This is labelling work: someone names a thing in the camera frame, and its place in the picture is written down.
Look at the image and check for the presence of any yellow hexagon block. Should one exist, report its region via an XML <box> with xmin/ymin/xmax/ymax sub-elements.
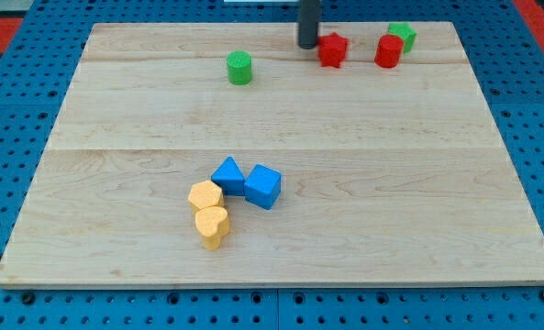
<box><xmin>187</xmin><ymin>181</ymin><xmax>225</xmax><ymax>215</ymax></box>

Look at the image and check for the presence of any blue cube block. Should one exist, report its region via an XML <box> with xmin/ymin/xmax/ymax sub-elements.
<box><xmin>244</xmin><ymin>164</ymin><xmax>282</xmax><ymax>210</ymax></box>

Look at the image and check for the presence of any green cube block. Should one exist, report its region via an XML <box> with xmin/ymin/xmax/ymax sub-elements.
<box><xmin>387</xmin><ymin>22</ymin><xmax>417</xmax><ymax>54</ymax></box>

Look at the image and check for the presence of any red star block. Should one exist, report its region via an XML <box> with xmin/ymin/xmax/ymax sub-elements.
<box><xmin>317</xmin><ymin>32</ymin><xmax>349</xmax><ymax>68</ymax></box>

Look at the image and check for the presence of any yellow heart block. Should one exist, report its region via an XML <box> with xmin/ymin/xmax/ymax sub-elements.
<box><xmin>194</xmin><ymin>206</ymin><xmax>230</xmax><ymax>250</ymax></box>

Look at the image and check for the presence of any green cylinder block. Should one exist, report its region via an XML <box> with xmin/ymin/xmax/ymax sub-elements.
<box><xmin>226</xmin><ymin>50</ymin><xmax>252</xmax><ymax>85</ymax></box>

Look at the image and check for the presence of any blue triangle block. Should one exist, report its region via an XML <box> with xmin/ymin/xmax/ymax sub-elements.
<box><xmin>211</xmin><ymin>157</ymin><xmax>245</xmax><ymax>196</ymax></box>

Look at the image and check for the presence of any wooden board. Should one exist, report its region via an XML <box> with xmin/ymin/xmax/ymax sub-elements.
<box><xmin>0</xmin><ymin>22</ymin><xmax>544</xmax><ymax>290</ymax></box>

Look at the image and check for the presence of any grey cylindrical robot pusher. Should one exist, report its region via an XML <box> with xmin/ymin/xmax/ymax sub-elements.
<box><xmin>297</xmin><ymin>0</ymin><xmax>322</xmax><ymax>50</ymax></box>

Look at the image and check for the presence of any red cylinder block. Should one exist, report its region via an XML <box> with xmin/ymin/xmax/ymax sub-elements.
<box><xmin>374</xmin><ymin>34</ymin><xmax>405</xmax><ymax>69</ymax></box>

